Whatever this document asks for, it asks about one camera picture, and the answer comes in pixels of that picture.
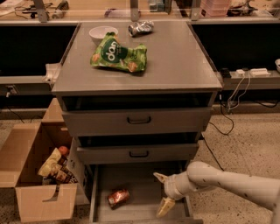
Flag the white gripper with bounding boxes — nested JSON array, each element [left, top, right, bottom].
[[153, 171, 193, 218]]

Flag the red coke can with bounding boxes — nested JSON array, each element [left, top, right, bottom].
[[107, 189, 130, 208]]

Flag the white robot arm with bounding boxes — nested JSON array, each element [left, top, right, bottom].
[[153, 161, 280, 224]]

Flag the grey open bottom drawer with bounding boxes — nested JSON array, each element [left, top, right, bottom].
[[89, 162, 203, 224]]

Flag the grey middle drawer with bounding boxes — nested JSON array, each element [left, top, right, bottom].
[[77, 143, 199, 165]]

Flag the grey drawer cabinet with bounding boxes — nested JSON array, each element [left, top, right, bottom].
[[52, 20, 224, 224]]

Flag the grey top drawer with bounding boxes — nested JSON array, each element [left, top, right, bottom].
[[62, 108, 211, 137]]

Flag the crushed silver can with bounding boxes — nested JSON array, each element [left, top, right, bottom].
[[128, 21, 154, 37]]

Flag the dark brown snack bag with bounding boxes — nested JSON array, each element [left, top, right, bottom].
[[49, 164, 78, 184]]

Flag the orange fruit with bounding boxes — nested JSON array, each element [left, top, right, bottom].
[[59, 146, 69, 156]]

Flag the yellow snack bag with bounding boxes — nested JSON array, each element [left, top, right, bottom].
[[38, 148, 61, 177]]

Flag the brown cardboard box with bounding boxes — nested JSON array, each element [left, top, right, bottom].
[[0, 99, 91, 222]]

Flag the white power strip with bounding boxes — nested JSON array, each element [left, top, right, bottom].
[[235, 68, 270, 77]]

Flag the green chip bag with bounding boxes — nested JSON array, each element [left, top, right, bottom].
[[90, 32, 147, 73]]

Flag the white bowl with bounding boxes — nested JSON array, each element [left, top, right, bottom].
[[88, 26, 118, 46]]

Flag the pink plastic container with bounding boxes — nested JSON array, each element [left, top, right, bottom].
[[200, 0, 231, 18]]

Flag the black floor cable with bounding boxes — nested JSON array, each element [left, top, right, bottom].
[[202, 101, 280, 172]]

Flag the white cables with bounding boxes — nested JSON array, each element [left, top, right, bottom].
[[227, 73, 252, 113]]

